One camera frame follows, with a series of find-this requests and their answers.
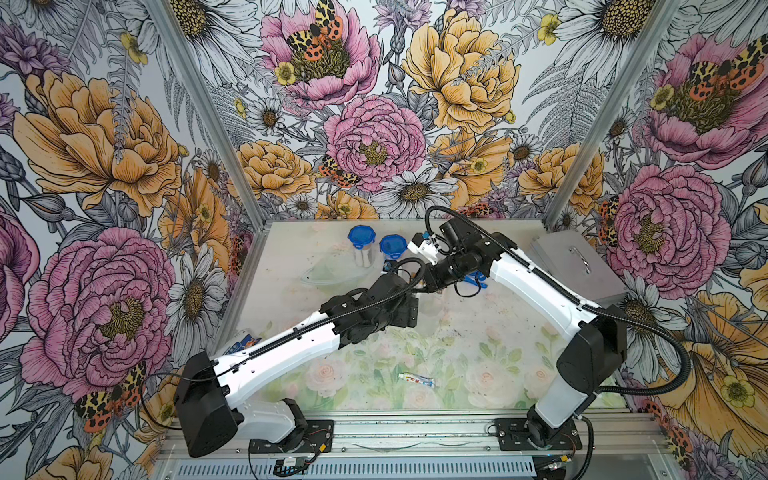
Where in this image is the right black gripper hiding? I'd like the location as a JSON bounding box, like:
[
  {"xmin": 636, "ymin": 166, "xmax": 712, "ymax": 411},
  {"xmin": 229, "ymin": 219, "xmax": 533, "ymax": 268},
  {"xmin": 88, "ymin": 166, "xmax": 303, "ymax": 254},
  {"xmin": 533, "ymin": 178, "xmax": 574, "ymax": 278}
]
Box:
[{"xmin": 409, "ymin": 248, "xmax": 479, "ymax": 293}]

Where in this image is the blue toothbrush case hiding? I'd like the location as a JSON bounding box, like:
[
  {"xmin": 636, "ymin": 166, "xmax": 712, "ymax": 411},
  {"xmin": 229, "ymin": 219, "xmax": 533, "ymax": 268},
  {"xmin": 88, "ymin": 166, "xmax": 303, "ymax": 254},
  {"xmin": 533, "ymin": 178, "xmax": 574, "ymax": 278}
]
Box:
[{"xmin": 464, "ymin": 272, "xmax": 488, "ymax": 289}]

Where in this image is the clear plastic cup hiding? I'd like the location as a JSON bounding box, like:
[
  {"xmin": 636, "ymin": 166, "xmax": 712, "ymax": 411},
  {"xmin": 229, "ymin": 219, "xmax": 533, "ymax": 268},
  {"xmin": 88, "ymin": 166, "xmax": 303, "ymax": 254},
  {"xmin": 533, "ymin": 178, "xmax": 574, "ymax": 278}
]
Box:
[
  {"xmin": 353, "ymin": 244, "xmax": 375, "ymax": 269},
  {"xmin": 382, "ymin": 259, "xmax": 401, "ymax": 274},
  {"xmin": 417, "ymin": 293, "xmax": 444, "ymax": 322}
]

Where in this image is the blue lid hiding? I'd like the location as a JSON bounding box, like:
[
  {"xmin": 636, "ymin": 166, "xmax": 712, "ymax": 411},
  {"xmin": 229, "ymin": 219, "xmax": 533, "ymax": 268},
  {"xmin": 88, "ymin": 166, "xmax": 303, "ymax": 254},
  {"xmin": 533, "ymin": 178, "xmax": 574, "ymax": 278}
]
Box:
[
  {"xmin": 379, "ymin": 234, "xmax": 408, "ymax": 260},
  {"xmin": 347, "ymin": 225, "xmax": 376, "ymax": 250}
]

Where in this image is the toothpaste tube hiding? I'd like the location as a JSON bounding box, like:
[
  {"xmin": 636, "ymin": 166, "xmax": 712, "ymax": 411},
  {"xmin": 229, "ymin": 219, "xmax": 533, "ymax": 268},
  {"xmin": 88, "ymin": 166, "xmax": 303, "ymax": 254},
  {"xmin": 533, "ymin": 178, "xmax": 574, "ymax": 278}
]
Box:
[{"xmin": 398, "ymin": 372, "xmax": 436, "ymax": 388}]

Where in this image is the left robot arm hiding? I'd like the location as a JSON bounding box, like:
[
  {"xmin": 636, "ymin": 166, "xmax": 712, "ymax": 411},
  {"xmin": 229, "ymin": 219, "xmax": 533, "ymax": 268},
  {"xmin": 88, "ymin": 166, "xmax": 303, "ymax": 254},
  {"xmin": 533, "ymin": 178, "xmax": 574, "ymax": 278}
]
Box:
[{"xmin": 174, "ymin": 273, "xmax": 418, "ymax": 458}]

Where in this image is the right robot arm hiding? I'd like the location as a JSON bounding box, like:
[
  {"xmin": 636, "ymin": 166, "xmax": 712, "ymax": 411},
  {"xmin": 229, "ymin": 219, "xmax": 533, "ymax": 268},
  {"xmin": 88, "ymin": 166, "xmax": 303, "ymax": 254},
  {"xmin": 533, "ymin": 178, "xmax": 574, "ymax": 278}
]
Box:
[{"xmin": 408, "ymin": 216, "xmax": 627, "ymax": 449}]

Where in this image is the silver metal case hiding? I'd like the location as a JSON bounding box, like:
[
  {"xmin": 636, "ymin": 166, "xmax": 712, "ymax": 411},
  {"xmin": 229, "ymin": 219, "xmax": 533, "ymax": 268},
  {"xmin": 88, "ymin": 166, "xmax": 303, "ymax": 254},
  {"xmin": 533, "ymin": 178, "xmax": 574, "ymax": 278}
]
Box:
[{"xmin": 525, "ymin": 230, "xmax": 628, "ymax": 307}]

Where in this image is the blue white packet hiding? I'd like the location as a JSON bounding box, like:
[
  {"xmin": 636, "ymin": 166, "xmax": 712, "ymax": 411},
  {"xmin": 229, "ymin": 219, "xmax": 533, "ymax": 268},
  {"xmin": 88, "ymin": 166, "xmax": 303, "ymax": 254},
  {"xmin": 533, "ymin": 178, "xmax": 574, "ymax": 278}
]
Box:
[{"xmin": 222, "ymin": 330, "xmax": 262, "ymax": 355}]

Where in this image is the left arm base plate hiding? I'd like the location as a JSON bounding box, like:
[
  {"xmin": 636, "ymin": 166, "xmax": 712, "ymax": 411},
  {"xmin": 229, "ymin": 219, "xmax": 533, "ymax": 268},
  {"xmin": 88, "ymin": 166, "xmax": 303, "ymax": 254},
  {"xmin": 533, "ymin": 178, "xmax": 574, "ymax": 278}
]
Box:
[{"xmin": 248, "ymin": 419, "xmax": 335, "ymax": 454}]

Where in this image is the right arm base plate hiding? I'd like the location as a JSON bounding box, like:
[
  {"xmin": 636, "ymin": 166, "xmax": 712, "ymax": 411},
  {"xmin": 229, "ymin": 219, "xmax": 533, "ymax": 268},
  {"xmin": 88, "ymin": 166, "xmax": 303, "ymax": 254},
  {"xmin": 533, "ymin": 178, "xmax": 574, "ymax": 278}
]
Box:
[{"xmin": 492, "ymin": 417, "xmax": 582, "ymax": 452}]

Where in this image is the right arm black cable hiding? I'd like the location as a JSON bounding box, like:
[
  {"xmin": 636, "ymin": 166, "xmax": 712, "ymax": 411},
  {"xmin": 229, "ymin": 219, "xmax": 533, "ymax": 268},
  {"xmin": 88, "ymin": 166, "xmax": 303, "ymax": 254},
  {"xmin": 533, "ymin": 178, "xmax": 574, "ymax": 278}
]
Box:
[{"xmin": 423, "ymin": 205, "xmax": 692, "ymax": 480}]

